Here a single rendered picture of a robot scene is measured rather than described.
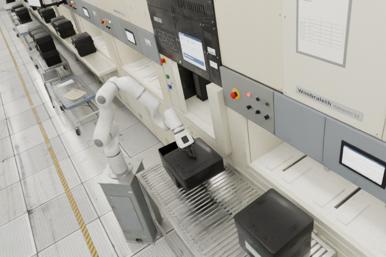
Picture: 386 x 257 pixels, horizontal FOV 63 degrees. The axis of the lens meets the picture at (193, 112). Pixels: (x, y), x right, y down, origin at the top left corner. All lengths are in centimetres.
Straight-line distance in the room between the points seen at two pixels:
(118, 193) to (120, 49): 200
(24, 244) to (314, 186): 269
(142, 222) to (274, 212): 134
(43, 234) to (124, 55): 215
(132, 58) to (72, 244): 219
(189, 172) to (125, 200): 82
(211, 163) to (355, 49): 110
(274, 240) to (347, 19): 102
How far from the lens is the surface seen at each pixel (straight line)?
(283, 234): 168
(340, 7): 122
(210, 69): 203
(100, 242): 321
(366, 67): 124
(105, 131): 225
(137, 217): 275
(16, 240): 370
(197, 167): 196
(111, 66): 429
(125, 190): 252
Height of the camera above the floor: 240
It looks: 33 degrees down
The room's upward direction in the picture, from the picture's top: 12 degrees counter-clockwise
